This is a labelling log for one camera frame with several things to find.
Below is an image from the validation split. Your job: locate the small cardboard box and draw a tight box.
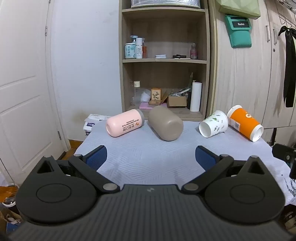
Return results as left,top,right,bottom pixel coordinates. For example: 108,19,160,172
167,95,187,108

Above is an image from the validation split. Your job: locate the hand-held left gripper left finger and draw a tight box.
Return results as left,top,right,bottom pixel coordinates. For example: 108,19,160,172
35,145,120,193

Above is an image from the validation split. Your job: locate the wooden wardrobe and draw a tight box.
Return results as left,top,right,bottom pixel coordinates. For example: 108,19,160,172
208,0,296,130

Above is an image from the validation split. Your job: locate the light blue table cloth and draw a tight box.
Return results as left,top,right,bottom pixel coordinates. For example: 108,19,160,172
73,115,296,207

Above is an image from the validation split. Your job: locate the orange paper cup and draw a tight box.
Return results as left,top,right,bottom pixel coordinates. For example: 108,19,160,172
227,105,264,142

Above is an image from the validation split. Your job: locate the white box on floor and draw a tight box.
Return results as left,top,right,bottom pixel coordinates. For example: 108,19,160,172
83,113,112,136

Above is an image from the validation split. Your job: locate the clear bottle beige cap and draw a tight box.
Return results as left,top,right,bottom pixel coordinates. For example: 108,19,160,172
133,80,142,106

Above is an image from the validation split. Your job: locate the white paper cup green print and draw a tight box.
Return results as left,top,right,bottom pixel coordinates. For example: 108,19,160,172
199,110,229,138

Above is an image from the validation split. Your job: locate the floor clutter pile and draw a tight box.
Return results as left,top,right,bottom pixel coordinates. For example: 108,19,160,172
0,183,22,234

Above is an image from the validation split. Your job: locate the white printed bag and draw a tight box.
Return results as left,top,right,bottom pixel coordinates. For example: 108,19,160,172
280,175,296,205

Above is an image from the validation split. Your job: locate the pink flat box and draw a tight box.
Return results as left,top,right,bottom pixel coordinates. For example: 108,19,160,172
138,102,154,111

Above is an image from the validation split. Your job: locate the wooden box plant print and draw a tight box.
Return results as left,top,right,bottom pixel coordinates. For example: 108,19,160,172
149,87,162,105

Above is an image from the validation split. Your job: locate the white door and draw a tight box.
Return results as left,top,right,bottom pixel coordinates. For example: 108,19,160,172
0,0,71,186

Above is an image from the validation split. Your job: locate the white paper towel roll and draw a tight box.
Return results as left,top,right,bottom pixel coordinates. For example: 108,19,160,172
190,81,202,112

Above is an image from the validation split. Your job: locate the clear storage bin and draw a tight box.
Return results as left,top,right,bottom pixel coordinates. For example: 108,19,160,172
130,0,201,9

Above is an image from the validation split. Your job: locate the wooden bookshelf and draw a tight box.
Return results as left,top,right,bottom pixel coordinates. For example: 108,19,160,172
118,0,211,122

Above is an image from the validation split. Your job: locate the light green box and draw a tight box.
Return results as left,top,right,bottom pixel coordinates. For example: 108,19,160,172
218,0,262,20

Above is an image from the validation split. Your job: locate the black ribbon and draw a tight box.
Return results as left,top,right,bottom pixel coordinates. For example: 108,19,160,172
278,25,296,108

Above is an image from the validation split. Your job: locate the taupe cup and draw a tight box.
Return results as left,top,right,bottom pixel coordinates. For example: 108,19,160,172
148,105,184,141

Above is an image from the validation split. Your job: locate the dark tall bottle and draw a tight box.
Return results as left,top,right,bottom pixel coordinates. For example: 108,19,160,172
188,72,194,107

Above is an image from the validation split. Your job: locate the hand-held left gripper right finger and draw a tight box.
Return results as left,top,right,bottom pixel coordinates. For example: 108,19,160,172
181,145,266,195

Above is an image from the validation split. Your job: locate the white slim bottle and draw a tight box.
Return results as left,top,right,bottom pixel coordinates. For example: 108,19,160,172
136,37,143,59

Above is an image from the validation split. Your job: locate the teal white pump bottle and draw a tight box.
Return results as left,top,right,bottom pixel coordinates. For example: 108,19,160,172
125,35,139,60

